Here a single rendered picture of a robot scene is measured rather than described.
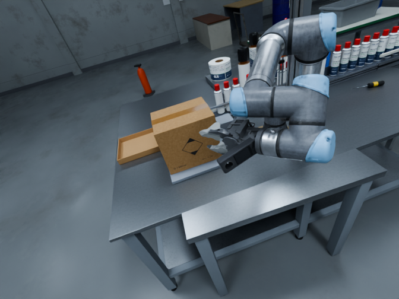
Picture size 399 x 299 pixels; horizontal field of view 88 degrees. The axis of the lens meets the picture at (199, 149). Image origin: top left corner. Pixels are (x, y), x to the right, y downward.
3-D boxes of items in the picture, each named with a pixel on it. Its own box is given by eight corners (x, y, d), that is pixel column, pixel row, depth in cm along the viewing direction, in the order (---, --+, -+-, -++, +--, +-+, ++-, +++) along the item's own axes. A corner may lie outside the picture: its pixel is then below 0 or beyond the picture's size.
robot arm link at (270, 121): (265, 113, 122) (265, 92, 114) (290, 114, 117) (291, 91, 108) (262, 125, 114) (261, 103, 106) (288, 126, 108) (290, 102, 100)
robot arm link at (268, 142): (279, 164, 53) (272, 141, 48) (262, 161, 56) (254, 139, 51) (289, 143, 56) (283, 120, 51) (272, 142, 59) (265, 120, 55)
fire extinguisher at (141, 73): (153, 90, 456) (142, 61, 417) (157, 94, 436) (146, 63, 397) (141, 95, 449) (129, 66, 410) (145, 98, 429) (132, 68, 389)
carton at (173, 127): (210, 134, 133) (201, 96, 116) (222, 156, 114) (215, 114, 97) (165, 149, 130) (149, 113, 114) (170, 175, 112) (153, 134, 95)
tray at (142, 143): (160, 130, 155) (158, 125, 152) (164, 149, 134) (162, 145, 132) (120, 143, 152) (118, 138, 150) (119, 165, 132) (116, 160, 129)
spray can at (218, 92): (223, 110, 147) (218, 82, 135) (225, 113, 143) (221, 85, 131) (216, 112, 147) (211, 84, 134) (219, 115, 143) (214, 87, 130)
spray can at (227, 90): (231, 107, 148) (228, 79, 135) (234, 110, 144) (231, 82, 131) (225, 109, 147) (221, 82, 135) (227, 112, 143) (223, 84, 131)
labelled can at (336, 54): (333, 73, 155) (338, 43, 142) (338, 75, 151) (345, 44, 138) (326, 75, 154) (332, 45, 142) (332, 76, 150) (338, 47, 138)
